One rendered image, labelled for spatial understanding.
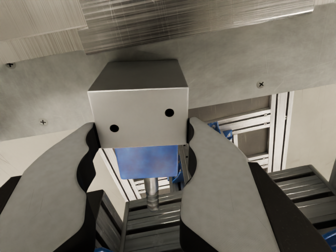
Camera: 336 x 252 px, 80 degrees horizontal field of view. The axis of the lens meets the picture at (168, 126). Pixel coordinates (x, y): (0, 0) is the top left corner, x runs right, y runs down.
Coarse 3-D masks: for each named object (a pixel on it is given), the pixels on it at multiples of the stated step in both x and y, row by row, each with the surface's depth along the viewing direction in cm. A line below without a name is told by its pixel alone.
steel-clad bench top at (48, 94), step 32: (224, 32) 14; (256, 32) 14; (288, 32) 14; (320, 32) 14; (32, 64) 14; (64, 64) 14; (96, 64) 14; (192, 64) 15; (224, 64) 15; (256, 64) 15; (288, 64) 15; (320, 64) 15; (0, 96) 15; (32, 96) 15; (64, 96) 15; (192, 96) 16; (224, 96) 16; (256, 96) 16; (0, 128) 17; (32, 128) 17; (64, 128) 17
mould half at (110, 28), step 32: (96, 0) 5; (128, 0) 5; (160, 0) 5; (192, 0) 5; (224, 0) 5; (256, 0) 5; (288, 0) 5; (96, 32) 5; (128, 32) 5; (160, 32) 5; (192, 32) 5
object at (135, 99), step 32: (128, 64) 14; (160, 64) 13; (96, 96) 10; (128, 96) 10; (160, 96) 10; (96, 128) 11; (128, 128) 11; (160, 128) 11; (128, 160) 14; (160, 160) 14
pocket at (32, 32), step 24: (0, 0) 7; (24, 0) 7; (48, 0) 7; (72, 0) 7; (0, 24) 7; (24, 24) 7; (48, 24) 7; (72, 24) 7; (0, 48) 7; (24, 48) 7; (48, 48) 7; (72, 48) 7
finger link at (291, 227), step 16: (256, 176) 7; (272, 192) 7; (272, 208) 6; (288, 208) 6; (272, 224) 6; (288, 224) 6; (304, 224) 6; (288, 240) 5; (304, 240) 5; (320, 240) 5
